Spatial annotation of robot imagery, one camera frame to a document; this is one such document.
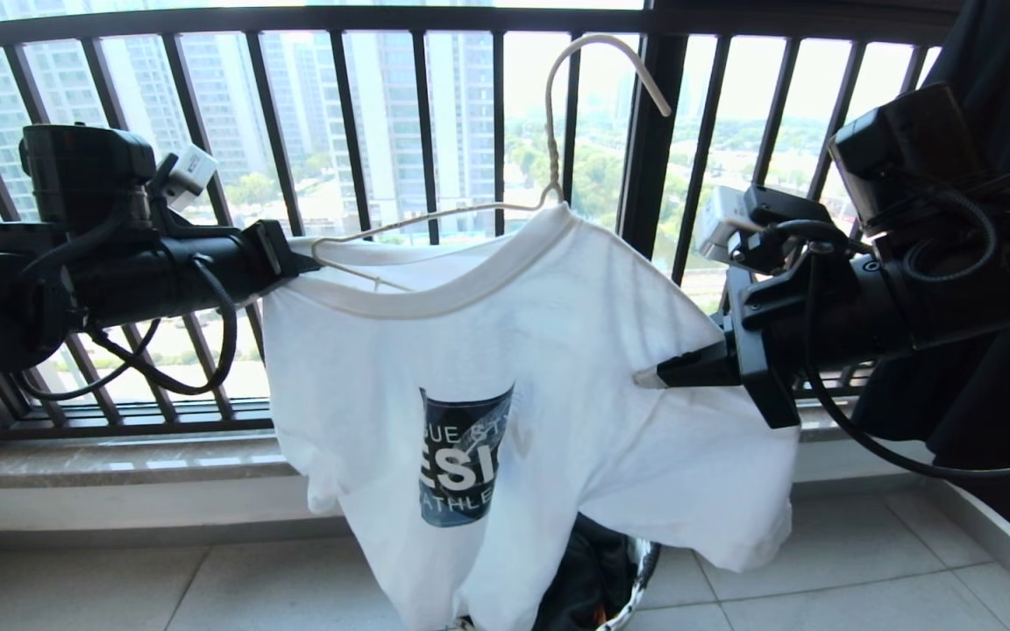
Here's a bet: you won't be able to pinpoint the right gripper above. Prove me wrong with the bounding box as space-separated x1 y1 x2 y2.
634 252 899 430

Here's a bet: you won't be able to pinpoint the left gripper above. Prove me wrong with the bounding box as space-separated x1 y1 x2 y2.
74 219 298 330

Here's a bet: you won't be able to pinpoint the white printed t-shirt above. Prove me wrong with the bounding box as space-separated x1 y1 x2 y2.
260 203 801 631

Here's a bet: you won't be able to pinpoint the beige wire hanger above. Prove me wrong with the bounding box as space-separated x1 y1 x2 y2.
309 33 673 295

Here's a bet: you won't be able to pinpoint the laundry basket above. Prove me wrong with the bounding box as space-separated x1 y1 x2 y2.
459 515 662 631

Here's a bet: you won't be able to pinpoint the black hanging garment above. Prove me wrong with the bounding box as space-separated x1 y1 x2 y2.
851 0 1010 564

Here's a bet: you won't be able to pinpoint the marble window sill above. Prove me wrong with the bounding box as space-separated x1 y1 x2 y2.
0 405 861 492

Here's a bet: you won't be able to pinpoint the dark clothes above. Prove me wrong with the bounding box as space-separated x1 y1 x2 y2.
533 514 639 631

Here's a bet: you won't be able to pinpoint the black metal balcony railing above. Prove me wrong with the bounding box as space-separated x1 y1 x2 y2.
0 0 964 445

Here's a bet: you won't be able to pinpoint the black cable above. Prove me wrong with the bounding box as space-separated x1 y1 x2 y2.
12 317 162 402
84 252 239 398
801 250 1010 480

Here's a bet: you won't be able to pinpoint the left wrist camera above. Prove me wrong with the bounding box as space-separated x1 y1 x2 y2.
153 144 219 214

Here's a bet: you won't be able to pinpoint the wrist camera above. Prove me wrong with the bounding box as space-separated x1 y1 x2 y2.
696 184 835 274
153 144 219 214

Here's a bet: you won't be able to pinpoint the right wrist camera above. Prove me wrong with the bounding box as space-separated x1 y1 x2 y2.
696 184 835 274

